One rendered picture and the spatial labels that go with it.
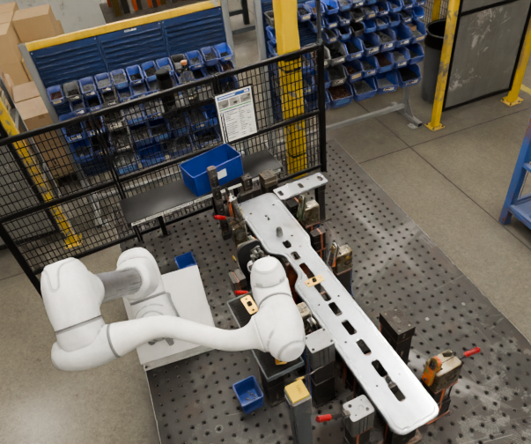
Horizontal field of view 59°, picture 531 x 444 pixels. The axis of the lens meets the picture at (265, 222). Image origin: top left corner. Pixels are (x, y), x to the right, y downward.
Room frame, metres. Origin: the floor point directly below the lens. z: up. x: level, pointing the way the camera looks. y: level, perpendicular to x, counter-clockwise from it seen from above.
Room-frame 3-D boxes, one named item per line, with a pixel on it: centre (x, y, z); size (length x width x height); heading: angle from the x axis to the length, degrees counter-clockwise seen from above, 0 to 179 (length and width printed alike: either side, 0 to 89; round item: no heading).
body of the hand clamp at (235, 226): (1.72, 0.14, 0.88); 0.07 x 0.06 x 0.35; 110
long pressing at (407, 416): (1.32, -0.19, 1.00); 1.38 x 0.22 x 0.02; 20
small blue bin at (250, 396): (0.99, 0.17, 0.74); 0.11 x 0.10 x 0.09; 20
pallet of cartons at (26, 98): (4.32, 2.18, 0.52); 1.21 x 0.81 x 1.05; 19
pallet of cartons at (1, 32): (5.69, 2.45, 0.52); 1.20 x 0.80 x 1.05; 12
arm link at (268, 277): (0.89, 0.01, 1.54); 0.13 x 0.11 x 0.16; 8
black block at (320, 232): (1.65, -0.25, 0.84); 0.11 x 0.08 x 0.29; 110
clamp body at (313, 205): (1.79, -0.23, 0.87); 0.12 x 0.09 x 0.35; 110
